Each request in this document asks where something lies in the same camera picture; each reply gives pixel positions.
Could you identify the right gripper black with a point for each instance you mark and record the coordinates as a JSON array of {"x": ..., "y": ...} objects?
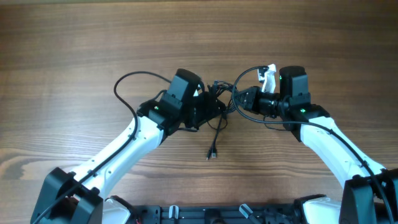
[{"x": 254, "y": 93}]

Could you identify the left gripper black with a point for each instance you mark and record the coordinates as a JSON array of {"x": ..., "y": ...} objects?
[{"x": 210, "y": 108}]

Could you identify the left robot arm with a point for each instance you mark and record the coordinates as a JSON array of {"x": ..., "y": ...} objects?
[{"x": 82, "y": 195}]

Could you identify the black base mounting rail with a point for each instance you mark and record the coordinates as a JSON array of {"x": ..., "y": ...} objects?
[{"x": 174, "y": 214}]

